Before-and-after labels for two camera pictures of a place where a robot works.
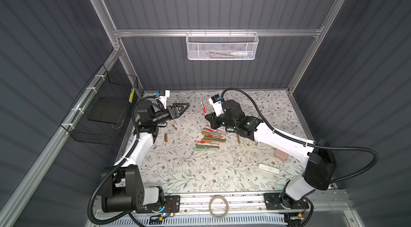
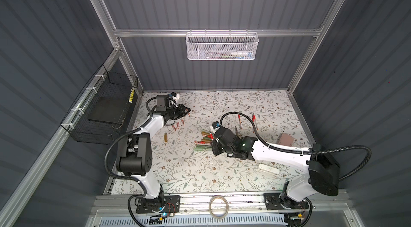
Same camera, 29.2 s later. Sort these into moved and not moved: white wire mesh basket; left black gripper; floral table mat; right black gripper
Moved: right black gripper
Not moved: left black gripper; white wire mesh basket; floral table mat
